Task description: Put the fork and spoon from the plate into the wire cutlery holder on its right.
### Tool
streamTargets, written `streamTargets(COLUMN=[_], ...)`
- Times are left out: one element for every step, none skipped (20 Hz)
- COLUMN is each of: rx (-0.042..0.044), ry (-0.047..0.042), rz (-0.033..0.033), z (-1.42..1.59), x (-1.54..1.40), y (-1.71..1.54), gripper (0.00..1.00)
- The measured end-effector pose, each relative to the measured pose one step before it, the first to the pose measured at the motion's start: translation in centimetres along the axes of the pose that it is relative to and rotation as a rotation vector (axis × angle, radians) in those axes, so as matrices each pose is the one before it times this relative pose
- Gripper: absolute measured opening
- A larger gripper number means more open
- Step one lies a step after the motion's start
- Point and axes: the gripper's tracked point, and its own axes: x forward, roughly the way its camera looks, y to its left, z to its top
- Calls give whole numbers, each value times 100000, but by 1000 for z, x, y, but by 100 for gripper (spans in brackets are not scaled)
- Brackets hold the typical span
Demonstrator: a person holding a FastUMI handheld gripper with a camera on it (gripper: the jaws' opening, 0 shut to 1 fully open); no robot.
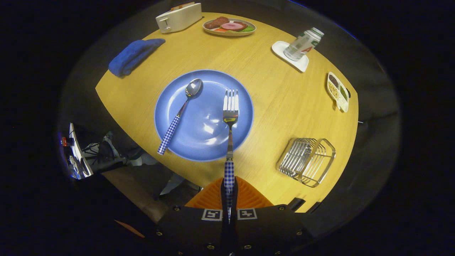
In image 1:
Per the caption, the white square coaster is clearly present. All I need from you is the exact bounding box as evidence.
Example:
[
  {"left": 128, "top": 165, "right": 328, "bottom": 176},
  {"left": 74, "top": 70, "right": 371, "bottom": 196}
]
[{"left": 272, "top": 41, "right": 309, "bottom": 73}]

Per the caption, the pink ham slice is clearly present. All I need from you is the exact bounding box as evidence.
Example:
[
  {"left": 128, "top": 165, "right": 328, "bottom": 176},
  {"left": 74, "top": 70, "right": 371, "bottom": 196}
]
[{"left": 220, "top": 22, "right": 244, "bottom": 32}]

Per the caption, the metal wire cutlery rack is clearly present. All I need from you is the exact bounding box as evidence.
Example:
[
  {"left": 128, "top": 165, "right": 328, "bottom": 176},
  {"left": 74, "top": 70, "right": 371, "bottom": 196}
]
[{"left": 276, "top": 138, "right": 336, "bottom": 188}]

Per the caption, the grey food plate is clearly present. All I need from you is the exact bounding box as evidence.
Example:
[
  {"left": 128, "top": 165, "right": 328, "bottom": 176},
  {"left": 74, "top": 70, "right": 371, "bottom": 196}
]
[{"left": 202, "top": 16, "right": 256, "bottom": 37}]

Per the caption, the brown meat piece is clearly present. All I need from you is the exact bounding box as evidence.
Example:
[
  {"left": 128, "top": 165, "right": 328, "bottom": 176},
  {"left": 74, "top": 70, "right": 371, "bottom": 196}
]
[{"left": 204, "top": 17, "right": 230, "bottom": 30}]

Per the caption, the fork blue checked handle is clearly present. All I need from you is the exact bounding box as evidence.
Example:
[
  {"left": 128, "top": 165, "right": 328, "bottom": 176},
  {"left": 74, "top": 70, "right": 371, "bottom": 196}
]
[{"left": 223, "top": 89, "right": 239, "bottom": 222}]

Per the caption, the white-edged flat panel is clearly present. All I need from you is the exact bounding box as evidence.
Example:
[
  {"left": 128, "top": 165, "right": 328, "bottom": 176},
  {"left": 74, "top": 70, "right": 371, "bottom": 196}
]
[{"left": 68, "top": 123, "right": 93, "bottom": 178}]

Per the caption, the white toaster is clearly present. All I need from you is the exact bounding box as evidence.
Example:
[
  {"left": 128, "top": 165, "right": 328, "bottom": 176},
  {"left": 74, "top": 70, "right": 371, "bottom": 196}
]
[{"left": 155, "top": 2, "right": 203, "bottom": 34}]

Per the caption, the spoon blue checked handle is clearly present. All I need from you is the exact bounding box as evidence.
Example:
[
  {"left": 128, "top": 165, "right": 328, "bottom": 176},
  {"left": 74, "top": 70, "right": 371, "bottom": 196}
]
[{"left": 157, "top": 78, "right": 203, "bottom": 155}]

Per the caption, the black backdrop cloth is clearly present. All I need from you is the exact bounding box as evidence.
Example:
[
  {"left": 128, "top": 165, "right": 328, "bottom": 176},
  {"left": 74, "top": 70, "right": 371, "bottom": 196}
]
[{"left": 59, "top": 0, "right": 402, "bottom": 231}]

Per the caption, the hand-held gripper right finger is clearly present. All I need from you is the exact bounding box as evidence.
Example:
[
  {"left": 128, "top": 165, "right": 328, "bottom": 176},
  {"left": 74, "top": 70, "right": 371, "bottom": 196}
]
[{"left": 230, "top": 177, "right": 313, "bottom": 256}]

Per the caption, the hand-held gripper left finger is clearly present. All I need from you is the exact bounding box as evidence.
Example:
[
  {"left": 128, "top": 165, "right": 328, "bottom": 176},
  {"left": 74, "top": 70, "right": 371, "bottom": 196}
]
[{"left": 156, "top": 177, "right": 228, "bottom": 256}]

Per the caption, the white bottle green cap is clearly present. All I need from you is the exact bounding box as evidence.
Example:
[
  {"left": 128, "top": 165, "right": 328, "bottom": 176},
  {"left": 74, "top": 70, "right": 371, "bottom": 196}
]
[{"left": 284, "top": 27, "right": 325, "bottom": 62}]

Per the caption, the white divided bean dish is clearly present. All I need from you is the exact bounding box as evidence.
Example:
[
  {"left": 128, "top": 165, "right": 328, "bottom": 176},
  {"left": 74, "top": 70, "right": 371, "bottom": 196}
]
[{"left": 326, "top": 71, "right": 350, "bottom": 113}]

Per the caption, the blue round plate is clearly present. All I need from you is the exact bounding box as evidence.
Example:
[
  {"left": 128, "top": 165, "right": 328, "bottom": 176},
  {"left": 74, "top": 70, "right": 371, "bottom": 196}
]
[{"left": 154, "top": 69, "right": 254, "bottom": 162}]

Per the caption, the blue folded towel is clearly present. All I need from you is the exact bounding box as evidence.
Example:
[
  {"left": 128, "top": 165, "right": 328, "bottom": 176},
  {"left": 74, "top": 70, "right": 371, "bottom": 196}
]
[{"left": 108, "top": 38, "right": 166, "bottom": 78}]

